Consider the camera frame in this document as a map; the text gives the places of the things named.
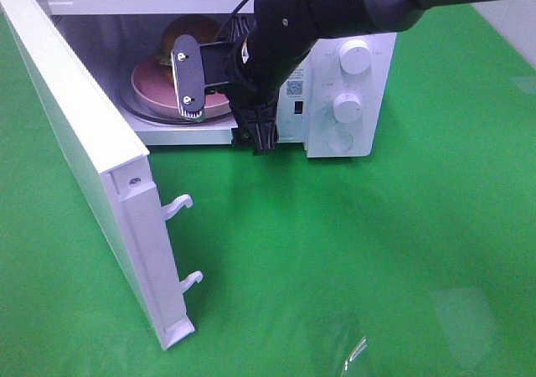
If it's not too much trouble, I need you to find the white microwave knob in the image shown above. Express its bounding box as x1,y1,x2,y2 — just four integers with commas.
338,39,372,75
332,93,363,124

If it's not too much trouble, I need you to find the white microwave door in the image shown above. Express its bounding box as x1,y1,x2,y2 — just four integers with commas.
1,0,203,349

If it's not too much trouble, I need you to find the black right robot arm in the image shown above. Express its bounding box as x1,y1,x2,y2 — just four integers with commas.
228,0,495,154

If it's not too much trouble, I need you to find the white microwave oven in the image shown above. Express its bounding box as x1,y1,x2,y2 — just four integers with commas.
36,0,395,158

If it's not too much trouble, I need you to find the glass microwave turntable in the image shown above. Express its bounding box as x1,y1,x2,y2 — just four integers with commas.
116,80,233,126

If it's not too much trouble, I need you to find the pink round plate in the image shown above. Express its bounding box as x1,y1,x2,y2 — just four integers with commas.
131,54,231,121

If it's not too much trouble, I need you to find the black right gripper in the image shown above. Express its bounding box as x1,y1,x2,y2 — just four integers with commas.
225,14,317,155

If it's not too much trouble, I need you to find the white warning sticker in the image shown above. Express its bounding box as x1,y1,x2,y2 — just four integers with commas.
285,66,309,99

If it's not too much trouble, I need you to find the burger with lettuce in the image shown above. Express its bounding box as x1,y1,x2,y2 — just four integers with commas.
155,14,219,67

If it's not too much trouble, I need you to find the round white door button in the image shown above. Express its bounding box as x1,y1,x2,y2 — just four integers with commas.
327,132,353,152

